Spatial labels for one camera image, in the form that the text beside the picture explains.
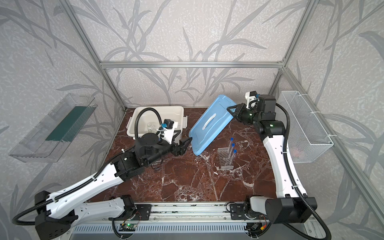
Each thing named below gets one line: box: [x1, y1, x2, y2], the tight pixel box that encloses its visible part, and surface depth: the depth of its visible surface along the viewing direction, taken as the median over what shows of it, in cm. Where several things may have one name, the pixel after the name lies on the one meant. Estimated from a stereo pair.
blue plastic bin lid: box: [188, 94, 236, 157], surface depth 76 cm
